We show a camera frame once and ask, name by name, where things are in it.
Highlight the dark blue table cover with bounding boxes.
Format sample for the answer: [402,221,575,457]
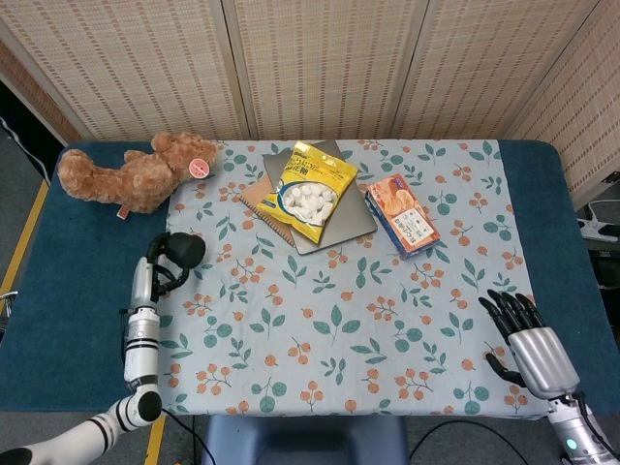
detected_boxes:
[0,139,620,419]

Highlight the brown teddy bear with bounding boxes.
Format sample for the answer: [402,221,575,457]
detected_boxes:
[56,131,218,221]

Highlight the brown spiral notebook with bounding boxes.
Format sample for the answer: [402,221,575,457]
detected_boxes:
[240,174,297,250]

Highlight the floral light blue tablecloth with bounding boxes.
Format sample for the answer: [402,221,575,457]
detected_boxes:
[157,139,546,420]

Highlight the grey laptop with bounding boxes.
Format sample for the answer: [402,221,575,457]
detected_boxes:
[263,139,379,257]

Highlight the white power strip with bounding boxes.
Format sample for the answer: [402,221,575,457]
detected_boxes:
[575,215,620,243]

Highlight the black floor cable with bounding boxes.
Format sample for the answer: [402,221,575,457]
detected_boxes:
[409,418,530,465]
[162,409,209,465]

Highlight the black round object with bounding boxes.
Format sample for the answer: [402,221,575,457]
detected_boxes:
[163,232,207,269]

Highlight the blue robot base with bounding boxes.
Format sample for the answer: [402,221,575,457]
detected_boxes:
[201,415,409,465]

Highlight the woven folding screen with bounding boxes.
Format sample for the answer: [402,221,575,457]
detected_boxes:
[0,0,620,210]

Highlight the yellow marshmallow bag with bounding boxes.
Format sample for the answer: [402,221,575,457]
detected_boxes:
[255,139,358,245]

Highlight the orange blue biscuit box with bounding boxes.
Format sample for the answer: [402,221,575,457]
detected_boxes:
[363,173,442,261]

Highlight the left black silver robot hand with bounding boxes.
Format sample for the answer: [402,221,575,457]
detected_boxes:
[131,232,194,311]

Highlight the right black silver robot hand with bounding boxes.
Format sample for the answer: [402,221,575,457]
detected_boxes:
[478,289,581,401]

